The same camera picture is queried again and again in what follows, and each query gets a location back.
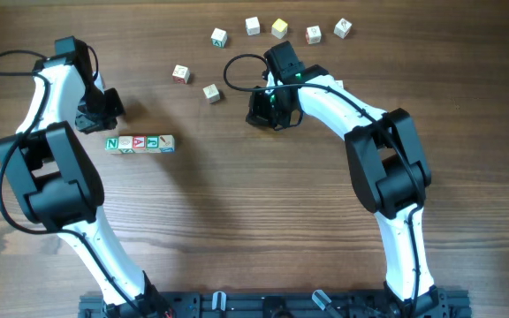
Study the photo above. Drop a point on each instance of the wooden block blue picture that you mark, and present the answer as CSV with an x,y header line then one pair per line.
x,y
167,143

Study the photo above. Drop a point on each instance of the green picture block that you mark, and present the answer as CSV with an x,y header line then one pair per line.
x,y
152,145

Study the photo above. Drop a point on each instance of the yellow wooden block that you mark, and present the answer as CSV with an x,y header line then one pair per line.
x,y
279,28

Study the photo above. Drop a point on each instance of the wooden block red left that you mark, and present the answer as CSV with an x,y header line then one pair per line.
x,y
181,74

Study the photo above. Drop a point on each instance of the red A block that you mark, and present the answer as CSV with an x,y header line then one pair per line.
x,y
139,144

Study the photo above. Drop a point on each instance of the wooden block red bottom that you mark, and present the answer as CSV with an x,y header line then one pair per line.
x,y
340,83

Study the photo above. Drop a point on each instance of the wooden block red picture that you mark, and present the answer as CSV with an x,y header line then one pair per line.
x,y
313,35

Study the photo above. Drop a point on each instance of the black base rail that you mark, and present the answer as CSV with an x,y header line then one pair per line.
x,y
353,304

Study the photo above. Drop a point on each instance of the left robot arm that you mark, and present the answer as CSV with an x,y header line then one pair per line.
x,y
49,185

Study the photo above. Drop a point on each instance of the white wooden block top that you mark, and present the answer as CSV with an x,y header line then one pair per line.
x,y
253,26

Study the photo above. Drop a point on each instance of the green N block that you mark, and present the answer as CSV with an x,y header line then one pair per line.
x,y
111,145

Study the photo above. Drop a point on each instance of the plain wooden block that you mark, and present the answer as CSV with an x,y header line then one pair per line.
x,y
125,144

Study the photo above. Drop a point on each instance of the wooden block teal side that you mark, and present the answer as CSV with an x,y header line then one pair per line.
x,y
219,38

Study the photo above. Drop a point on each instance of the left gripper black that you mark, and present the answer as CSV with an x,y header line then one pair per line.
x,y
88,125

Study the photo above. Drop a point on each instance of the wooden block red stripes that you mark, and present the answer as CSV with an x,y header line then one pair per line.
x,y
211,93

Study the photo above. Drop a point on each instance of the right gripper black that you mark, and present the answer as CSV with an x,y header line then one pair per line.
x,y
259,116

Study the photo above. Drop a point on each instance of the wooden block far right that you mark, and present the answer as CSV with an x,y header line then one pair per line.
x,y
342,28

